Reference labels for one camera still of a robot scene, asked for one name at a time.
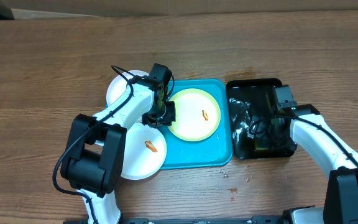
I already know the green yellow sponge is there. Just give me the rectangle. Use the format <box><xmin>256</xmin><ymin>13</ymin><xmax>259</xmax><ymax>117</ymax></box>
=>
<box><xmin>254</xmin><ymin>137</ymin><xmax>275</xmax><ymax>151</ymax></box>

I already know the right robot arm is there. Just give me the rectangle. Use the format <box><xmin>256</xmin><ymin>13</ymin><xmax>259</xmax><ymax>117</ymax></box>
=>
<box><xmin>248</xmin><ymin>104</ymin><xmax>358</xmax><ymax>223</ymax></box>

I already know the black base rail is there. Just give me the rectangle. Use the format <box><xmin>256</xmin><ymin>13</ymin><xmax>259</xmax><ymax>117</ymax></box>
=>
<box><xmin>63</xmin><ymin>215</ymin><xmax>285</xmax><ymax>224</ymax></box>

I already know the light green plate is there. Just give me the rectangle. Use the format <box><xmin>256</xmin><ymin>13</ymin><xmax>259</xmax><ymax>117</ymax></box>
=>
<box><xmin>168</xmin><ymin>88</ymin><xmax>221</xmax><ymax>142</ymax></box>

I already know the teal plastic tray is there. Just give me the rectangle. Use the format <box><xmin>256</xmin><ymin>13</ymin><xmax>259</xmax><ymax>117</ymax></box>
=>
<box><xmin>158</xmin><ymin>79</ymin><xmax>233</xmax><ymax>169</ymax></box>

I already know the white plate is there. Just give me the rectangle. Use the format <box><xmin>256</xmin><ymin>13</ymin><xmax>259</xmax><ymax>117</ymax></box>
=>
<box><xmin>121</xmin><ymin>123</ymin><xmax>167</xmax><ymax>180</ymax></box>
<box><xmin>106</xmin><ymin>70</ymin><xmax>149</xmax><ymax>107</ymax></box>

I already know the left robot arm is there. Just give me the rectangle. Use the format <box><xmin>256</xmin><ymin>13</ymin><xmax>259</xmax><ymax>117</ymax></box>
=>
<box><xmin>52</xmin><ymin>81</ymin><xmax>175</xmax><ymax>223</ymax></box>

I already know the black plastic tray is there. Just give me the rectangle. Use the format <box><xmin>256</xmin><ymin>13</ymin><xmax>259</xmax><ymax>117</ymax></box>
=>
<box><xmin>226</xmin><ymin>78</ymin><xmax>297</xmax><ymax>160</ymax></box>

